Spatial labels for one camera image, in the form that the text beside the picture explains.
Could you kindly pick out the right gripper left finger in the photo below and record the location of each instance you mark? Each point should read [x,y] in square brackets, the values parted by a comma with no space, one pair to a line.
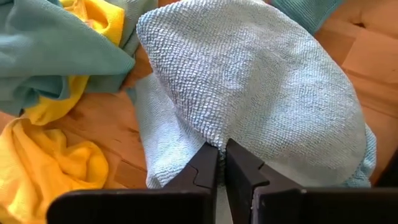
[192,205]

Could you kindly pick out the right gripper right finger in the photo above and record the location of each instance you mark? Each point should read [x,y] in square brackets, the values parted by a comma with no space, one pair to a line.
[248,199]

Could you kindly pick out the light blue microfiber towel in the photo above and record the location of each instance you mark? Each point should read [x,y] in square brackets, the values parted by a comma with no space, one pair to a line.
[248,93]

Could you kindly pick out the yellow microfiber towel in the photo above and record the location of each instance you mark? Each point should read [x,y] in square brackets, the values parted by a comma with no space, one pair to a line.
[46,161]

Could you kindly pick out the teal microfiber towel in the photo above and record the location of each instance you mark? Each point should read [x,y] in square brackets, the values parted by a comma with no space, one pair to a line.
[62,53]

